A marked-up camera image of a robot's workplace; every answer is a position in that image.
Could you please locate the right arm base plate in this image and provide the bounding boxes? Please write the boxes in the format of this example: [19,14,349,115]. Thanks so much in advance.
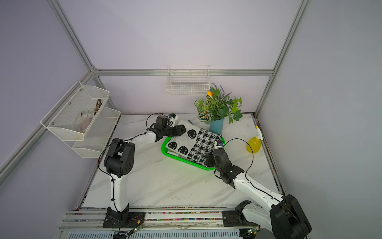
[222,211,256,227]

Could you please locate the yellow spray bottle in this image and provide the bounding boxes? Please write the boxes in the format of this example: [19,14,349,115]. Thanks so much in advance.
[246,126,264,154]

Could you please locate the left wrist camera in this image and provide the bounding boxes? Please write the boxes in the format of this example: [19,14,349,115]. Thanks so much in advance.
[168,113,178,127]

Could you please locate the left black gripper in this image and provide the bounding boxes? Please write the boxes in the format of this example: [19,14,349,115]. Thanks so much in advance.
[163,125,186,137]

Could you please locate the artificial plant teal vase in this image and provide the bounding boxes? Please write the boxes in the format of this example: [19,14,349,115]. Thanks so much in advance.
[194,83,243,134]

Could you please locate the white mesh two-tier shelf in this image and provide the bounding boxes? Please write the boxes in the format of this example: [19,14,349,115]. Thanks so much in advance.
[40,81,121,158]

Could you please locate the green plastic basket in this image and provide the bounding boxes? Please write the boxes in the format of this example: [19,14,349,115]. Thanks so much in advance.
[161,137,225,170]

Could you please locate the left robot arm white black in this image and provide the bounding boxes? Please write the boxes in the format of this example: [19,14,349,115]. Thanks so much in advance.
[103,114,186,213]

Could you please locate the aluminium front rail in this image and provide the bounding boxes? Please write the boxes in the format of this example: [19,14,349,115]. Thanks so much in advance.
[59,207,234,232]

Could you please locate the clear glove in shelf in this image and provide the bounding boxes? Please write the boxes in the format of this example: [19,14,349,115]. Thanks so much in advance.
[75,108,94,133]

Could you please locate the dried twigs in shelf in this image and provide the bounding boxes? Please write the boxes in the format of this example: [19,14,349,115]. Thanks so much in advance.
[94,99,102,115]

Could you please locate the white scarf black circles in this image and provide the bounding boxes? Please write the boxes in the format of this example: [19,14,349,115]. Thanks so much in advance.
[165,119,202,158]

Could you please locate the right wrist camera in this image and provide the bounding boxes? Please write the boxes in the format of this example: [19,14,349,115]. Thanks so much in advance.
[214,140,224,149]

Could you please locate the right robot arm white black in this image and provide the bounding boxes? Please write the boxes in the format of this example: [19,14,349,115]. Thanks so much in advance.
[206,148,312,239]

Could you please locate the white wire wall basket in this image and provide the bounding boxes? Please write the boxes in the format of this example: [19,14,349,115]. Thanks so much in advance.
[166,65,210,97]

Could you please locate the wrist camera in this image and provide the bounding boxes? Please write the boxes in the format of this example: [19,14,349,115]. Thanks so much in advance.
[168,113,178,127]
[214,140,224,149]

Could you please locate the houndstooth scarf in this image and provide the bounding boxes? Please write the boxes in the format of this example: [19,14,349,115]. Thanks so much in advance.
[187,129,222,168]

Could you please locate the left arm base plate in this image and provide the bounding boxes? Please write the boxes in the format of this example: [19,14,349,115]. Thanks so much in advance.
[102,211,146,229]

